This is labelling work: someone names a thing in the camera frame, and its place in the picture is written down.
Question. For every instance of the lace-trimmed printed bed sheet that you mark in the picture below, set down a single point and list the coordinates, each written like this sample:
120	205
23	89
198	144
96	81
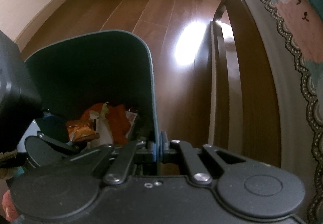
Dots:
297	37

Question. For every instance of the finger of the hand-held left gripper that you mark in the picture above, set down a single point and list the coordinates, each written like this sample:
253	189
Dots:
54	128
68	147

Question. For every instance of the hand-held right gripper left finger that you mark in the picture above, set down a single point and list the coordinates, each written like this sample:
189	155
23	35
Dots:
152	149

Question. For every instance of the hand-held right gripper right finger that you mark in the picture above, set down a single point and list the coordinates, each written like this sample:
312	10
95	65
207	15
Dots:
164	148

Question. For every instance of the black trash bin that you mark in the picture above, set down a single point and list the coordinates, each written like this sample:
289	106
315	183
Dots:
88	67

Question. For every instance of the orange snack packet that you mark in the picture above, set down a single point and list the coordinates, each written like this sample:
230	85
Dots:
80	131

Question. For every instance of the white cookie packet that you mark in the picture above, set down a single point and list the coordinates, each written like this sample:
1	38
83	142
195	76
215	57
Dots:
131	120

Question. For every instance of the orange foam fruit net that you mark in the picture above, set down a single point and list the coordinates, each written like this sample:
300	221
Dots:
117	123

